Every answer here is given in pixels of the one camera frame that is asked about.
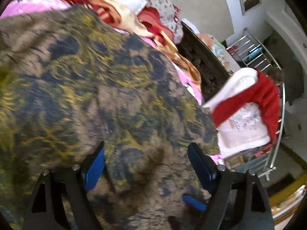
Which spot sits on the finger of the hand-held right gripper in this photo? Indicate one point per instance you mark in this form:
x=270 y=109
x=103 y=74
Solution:
x=194 y=203

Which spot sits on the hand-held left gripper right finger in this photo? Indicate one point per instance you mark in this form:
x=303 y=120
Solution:
x=201 y=170

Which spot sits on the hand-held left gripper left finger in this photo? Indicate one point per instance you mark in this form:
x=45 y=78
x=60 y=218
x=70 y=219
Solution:
x=94 y=171

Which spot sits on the brown patterned cloth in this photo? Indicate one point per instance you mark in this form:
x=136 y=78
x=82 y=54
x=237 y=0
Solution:
x=96 y=95

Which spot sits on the red and white garment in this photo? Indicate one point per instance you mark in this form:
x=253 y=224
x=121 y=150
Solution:
x=242 y=115

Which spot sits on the pink penguin print blanket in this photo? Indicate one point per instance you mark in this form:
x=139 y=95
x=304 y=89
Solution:
x=189 y=86

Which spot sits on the dark carved wooden headboard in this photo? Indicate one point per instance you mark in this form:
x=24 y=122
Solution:
x=206 y=67

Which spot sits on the pink plush toy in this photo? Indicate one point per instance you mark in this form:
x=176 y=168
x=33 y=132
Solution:
x=205 y=39

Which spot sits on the metal rack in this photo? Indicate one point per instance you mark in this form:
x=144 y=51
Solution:
x=254 y=50

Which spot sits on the red and gold blanket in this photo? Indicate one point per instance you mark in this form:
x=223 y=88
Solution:
x=120 y=12

